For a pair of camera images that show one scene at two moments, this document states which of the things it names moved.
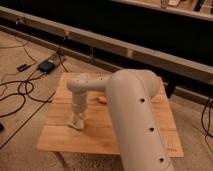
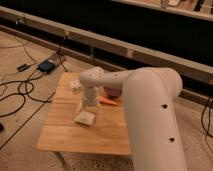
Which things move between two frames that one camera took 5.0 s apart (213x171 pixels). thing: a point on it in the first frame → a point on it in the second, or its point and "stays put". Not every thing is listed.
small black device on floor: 23,67 stays put
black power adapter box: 46,66 stays put
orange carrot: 102,99 stays put
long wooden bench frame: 185,68 stays put
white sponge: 76,121 → 85,118
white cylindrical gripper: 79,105 → 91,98
